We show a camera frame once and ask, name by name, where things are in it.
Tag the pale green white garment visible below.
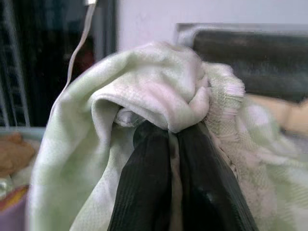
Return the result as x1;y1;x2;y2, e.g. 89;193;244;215
26;41;308;231

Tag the white metal drying rack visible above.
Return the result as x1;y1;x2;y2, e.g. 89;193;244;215
0;0;31;128

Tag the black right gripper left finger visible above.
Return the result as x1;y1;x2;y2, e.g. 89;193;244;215
107;121;172;231

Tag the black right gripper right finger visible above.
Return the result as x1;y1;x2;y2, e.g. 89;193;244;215
177;121;259;231

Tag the white cable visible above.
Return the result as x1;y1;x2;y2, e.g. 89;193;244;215
64;0;97;92

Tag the grey framed dark panel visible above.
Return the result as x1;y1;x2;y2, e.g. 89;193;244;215
175;23;308;103

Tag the orange brown cloth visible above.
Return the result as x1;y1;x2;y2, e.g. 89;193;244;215
0;132;36;178

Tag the dark window with grey frame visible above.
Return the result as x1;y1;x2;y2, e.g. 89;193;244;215
0;0;119;128

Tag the purple basin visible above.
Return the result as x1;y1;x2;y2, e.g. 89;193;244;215
0;185;30;231

